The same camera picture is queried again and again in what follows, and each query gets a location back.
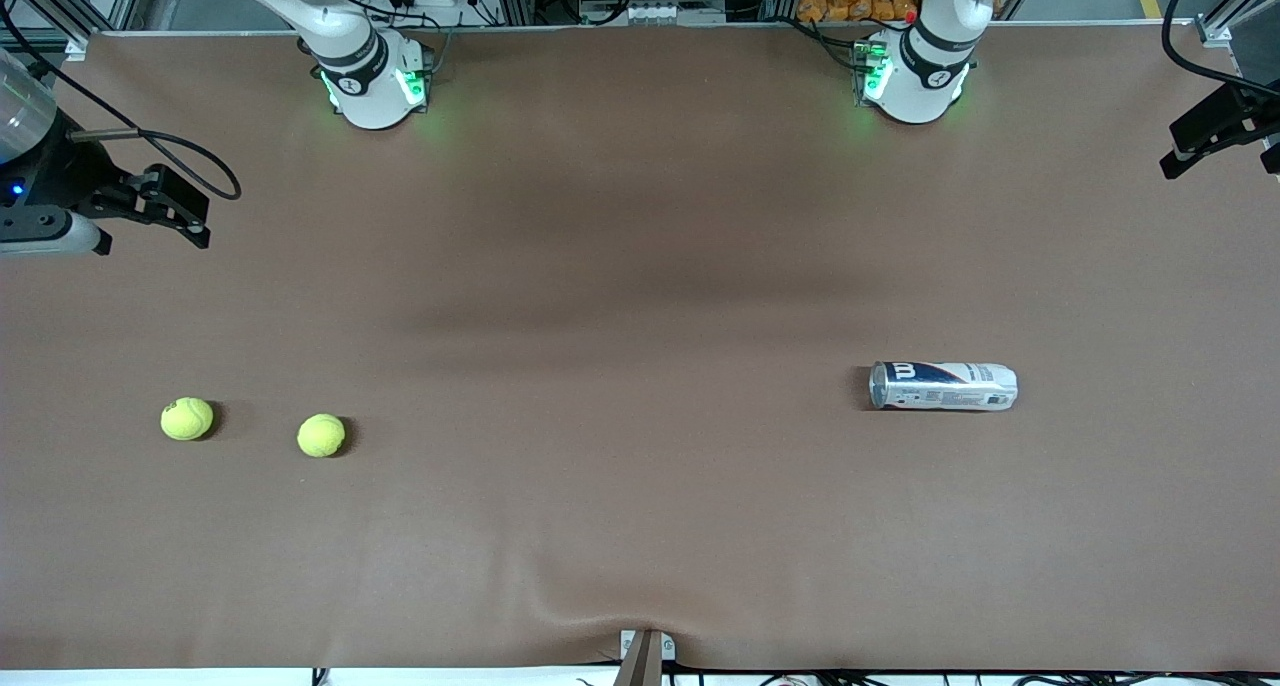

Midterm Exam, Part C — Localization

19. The aluminium frame profile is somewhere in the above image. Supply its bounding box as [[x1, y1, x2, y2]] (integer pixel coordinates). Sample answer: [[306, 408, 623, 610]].
[[20, 0, 151, 62], [1195, 0, 1280, 82]]

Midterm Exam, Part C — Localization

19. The white terminal block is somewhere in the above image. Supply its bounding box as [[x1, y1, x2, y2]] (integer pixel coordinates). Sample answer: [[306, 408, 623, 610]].
[[578, 1, 693, 25]]

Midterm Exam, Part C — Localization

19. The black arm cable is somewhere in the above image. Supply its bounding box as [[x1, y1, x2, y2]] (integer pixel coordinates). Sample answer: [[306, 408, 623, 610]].
[[0, 0, 242, 201], [1160, 0, 1280, 99]]

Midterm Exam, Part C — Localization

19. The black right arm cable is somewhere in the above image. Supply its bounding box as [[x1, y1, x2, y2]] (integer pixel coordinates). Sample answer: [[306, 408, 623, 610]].
[[0, 0, 242, 201]]

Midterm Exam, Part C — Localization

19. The blue white tennis ball can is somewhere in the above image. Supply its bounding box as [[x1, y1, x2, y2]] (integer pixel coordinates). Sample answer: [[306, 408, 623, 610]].
[[868, 360, 1019, 411]]

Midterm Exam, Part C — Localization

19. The brown table cover mat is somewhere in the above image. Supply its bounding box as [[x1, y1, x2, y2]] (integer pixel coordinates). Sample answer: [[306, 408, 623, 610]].
[[0, 21, 1280, 672]]

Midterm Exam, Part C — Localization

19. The yellow tennis ball dark logo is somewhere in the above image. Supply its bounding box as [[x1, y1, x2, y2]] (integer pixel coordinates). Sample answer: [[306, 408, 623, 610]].
[[160, 397, 215, 441]]

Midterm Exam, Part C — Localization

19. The silver camera mount bracket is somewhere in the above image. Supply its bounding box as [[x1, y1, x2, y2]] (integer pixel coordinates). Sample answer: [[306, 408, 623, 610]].
[[617, 628, 678, 686]]

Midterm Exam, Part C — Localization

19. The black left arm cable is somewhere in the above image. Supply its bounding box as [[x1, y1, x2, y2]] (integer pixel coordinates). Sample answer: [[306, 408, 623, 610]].
[[1160, 0, 1280, 99]]

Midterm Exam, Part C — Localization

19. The plain yellow tennis ball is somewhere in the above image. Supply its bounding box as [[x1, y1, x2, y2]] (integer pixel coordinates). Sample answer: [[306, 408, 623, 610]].
[[297, 413, 347, 458]]

